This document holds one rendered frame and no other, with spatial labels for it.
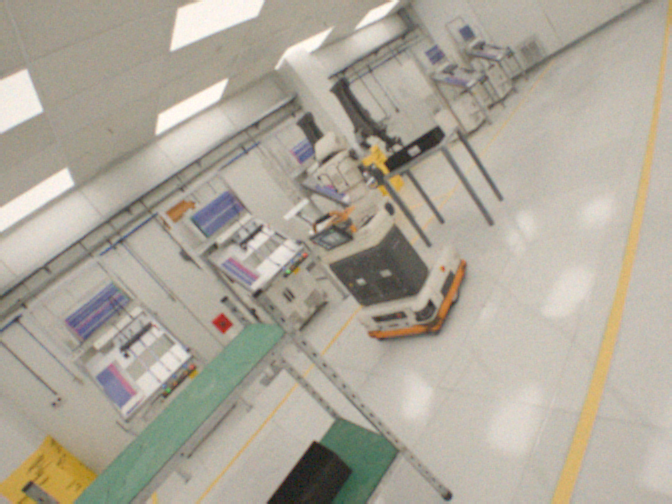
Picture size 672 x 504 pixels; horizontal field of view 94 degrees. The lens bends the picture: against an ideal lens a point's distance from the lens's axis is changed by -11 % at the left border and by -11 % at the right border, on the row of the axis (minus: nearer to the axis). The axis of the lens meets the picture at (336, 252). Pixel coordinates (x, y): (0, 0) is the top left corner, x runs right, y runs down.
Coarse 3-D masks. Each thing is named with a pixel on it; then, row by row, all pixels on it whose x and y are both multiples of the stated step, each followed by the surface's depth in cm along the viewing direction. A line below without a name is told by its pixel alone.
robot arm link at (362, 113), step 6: (342, 78) 226; (348, 84) 227; (348, 90) 230; (348, 96) 231; (354, 96) 232; (354, 102) 231; (354, 108) 234; (360, 108) 233; (360, 114) 234; (366, 114) 235; (366, 120) 235; (372, 120) 235; (372, 126) 235
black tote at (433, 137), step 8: (440, 128) 285; (424, 136) 298; (432, 136) 277; (440, 136) 281; (408, 144) 311; (416, 144) 289; (424, 144) 285; (432, 144) 281; (400, 152) 302; (408, 152) 298; (416, 152) 293; (392, 160) 311; (400, 160) 306; (408, 160) 302; (392, 168) 316
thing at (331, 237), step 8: (344, 224) 207; (320, 232) 212; (328, 232) 209; (336, 232) 207; (344, 232) 208; (312, 240) 222; (320, 240) 220; (328, 240) 217; (336, 240) 215; (344, 240) 213; (352, 240) 211; (328, 248) 227
